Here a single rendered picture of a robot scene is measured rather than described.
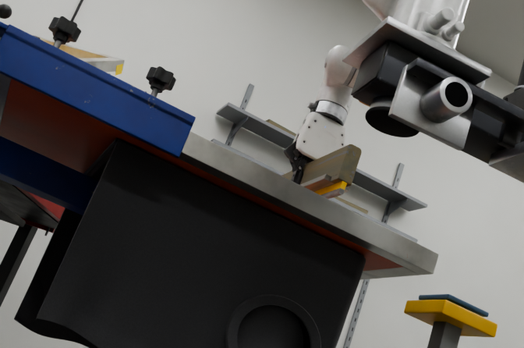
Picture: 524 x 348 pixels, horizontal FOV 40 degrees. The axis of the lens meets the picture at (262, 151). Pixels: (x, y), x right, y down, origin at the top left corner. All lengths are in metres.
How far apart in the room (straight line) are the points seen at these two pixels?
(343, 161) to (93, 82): 0.49
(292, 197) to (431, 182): 3.04
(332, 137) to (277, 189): 0.39
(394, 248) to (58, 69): 0.61
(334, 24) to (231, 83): 0.73
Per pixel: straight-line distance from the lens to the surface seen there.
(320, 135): 1.50
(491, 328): 1.48
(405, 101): 0.86
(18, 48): 1.09
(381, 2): 1.48
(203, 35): 3.75
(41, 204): 2.40
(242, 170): 1.13
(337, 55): 1.49
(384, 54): 0.95
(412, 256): 1.26
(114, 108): 1.08
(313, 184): 1.38
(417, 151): 4.15
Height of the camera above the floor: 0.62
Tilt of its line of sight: 20 degrees up
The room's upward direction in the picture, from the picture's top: 21 degrees clockwise
